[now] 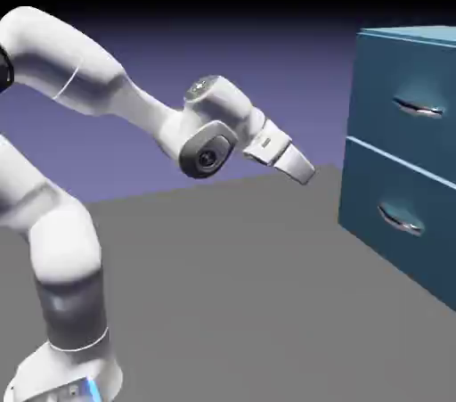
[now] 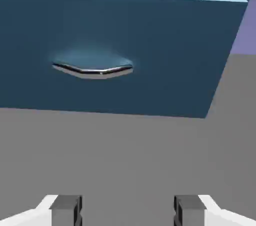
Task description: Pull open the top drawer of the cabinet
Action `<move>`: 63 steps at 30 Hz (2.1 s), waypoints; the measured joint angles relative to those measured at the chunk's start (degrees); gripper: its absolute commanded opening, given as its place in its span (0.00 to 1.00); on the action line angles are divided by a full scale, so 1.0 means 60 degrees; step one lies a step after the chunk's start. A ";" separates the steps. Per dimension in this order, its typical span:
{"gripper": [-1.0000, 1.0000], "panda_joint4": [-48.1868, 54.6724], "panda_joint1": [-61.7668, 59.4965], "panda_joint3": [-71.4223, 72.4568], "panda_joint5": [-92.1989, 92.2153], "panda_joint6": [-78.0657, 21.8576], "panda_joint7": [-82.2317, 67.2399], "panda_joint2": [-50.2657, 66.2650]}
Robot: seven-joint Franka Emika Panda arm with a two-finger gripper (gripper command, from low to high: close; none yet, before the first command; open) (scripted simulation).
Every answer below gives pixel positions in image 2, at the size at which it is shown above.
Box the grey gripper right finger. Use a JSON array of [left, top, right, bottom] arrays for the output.
[[173, 194, 256, 226]]

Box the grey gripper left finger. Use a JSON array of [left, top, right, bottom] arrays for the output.
[[0, 194, 83, 226]]

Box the dark blue drawer front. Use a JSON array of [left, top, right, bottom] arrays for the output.
[[0, 0, 249, 119]]

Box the dark blue cabinet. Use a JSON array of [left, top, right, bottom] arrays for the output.
[[0, 0, 256, 119]]

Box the curved silver drawer handle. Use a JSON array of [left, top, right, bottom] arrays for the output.
[[51, 62, 134, 80]]

